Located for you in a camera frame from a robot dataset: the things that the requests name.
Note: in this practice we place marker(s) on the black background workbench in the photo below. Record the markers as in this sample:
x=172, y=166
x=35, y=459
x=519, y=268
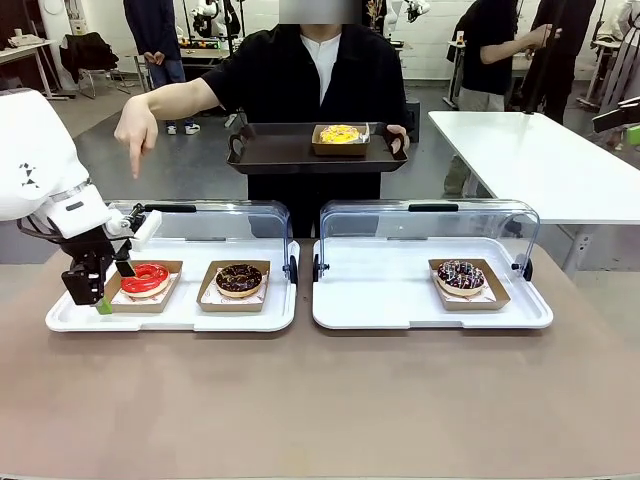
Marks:
x=200, y=57

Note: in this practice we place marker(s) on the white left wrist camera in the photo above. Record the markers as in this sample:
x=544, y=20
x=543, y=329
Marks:
x=147, y=230

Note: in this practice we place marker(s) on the black jacket on chair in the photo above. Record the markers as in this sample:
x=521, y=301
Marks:
x=87, y=52

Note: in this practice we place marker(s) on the black lid hinge knob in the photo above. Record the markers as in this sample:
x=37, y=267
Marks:
x=527, y=267
x=292, y=270
x=317, y=267

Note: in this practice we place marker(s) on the clear display tray lid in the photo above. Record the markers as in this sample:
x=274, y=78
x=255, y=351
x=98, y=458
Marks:
x=225, y=220
x=370, y=220

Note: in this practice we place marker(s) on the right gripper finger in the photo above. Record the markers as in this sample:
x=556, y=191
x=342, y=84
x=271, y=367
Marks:
x=633, y=136
x=615, y=115

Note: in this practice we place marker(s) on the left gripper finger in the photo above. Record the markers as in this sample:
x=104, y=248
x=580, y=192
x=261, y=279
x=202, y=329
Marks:
x=82, y=287
x=125, y=266

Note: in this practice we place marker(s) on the dark white-striped donut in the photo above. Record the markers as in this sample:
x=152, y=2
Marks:
x=450, y=277

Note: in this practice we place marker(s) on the bystander in blue jeans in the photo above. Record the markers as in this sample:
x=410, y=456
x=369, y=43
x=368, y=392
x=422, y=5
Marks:
x=155, y=30

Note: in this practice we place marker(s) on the person's left hand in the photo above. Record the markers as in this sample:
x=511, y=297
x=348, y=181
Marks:
x=402, y=137

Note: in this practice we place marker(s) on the white background desk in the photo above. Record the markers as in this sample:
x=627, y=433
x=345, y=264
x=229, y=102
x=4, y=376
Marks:
x=25, y=47

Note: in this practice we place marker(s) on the yellow sprinkled donut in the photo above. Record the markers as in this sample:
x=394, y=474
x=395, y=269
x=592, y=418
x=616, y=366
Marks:
x=337, y=134

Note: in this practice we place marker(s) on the black low stool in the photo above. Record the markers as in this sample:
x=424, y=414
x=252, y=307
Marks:
x=414, y=115

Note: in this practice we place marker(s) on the white printed paper liner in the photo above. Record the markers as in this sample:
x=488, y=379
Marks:
x=487, y=295
x=222, y=300
x=120, y=298
x=365, y=132

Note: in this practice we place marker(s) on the bystander in black outfit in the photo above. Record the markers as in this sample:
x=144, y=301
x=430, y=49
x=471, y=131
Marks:
x=575, y=50

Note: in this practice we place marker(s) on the white side table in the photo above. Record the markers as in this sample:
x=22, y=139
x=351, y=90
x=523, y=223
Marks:
x=550, y=175

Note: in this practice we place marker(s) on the red glazed donut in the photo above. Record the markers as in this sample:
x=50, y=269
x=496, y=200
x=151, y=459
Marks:
x=150, y=285

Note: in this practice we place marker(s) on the bystander in black t-shirt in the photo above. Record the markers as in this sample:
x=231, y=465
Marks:
x=492, y=55

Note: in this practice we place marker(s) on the dark brown serving tray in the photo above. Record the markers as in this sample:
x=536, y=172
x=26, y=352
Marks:
x=280, y=150

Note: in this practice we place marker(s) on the person's right hand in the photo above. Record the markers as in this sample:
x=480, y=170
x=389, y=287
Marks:
x=137, y=125

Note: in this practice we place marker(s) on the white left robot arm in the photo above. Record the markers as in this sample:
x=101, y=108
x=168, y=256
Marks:
x=30, y=130

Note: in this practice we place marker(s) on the bystander in floral black shirt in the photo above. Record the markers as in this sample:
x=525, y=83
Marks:
x=377, y=17

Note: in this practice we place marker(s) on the black upright pole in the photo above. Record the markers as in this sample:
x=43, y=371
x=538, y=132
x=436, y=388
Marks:
x=542, y=60

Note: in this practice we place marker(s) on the brown cardboard donut box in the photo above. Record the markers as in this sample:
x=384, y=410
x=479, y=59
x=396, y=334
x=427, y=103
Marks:
x=500, y=295
x=340, y=149
x=207, y=300
x=150, y=306

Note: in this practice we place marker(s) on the white display tray base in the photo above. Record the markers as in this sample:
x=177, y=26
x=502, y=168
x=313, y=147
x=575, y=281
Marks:
x=185, y=320
x=380, y=300

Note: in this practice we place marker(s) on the chocolate sprinkled donut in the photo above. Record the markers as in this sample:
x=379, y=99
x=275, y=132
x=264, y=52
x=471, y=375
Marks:
x=227, y=282

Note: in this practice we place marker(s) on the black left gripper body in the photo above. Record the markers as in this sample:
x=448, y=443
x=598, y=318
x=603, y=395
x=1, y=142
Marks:
x=95, y=250

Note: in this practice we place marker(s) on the metal frame chair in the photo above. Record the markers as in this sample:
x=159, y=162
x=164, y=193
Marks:
x=107, y=82

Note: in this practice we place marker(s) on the person's right forearm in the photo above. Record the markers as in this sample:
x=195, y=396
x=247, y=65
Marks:
x=185, y=97

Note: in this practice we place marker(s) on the person in black shirt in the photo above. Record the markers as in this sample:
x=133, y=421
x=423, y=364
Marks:
x=280, y=75

